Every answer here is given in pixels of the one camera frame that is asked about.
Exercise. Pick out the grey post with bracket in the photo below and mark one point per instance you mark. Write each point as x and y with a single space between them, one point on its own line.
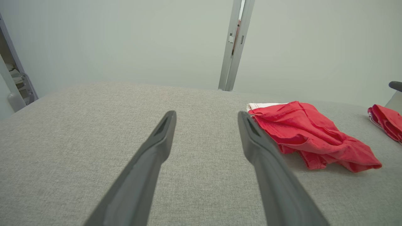
22 81

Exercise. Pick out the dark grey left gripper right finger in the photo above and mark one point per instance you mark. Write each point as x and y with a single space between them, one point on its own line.
276 188

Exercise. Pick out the red jersey with black lettering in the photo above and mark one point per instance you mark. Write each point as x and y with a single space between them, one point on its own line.
388 121

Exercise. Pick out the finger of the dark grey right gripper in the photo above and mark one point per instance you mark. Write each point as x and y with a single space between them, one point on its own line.
396 86

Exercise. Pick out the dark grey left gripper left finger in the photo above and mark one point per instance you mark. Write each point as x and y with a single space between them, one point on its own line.
138 185

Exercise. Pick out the red shorts with white patches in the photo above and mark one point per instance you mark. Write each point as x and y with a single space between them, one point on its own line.
311 135

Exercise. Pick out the grey double partition post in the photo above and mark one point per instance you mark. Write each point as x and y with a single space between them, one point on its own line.
235 44

